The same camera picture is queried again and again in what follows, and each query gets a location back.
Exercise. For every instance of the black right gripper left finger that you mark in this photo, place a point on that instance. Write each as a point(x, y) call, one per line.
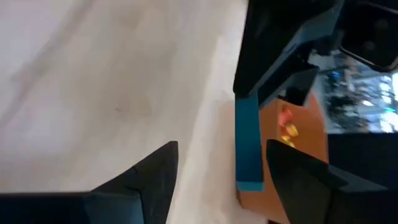
point(149, 186)

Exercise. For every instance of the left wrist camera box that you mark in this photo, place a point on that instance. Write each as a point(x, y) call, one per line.
point(370, 31)

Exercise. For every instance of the black partition panel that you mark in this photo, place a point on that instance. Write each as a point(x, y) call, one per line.
point(357, 155)

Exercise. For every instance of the yellow block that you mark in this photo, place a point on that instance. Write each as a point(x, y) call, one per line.
point(290, 130)

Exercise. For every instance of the orange plastic bin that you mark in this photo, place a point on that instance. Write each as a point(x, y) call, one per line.
point(311, 133)

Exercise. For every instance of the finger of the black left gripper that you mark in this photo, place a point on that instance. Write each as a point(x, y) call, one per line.
point(267, 40)
point(298, 84)

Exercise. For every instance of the long blue block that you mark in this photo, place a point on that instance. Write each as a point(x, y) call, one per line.
point(248, 140)

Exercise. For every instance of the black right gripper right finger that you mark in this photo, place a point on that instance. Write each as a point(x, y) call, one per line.
point(304, 193)

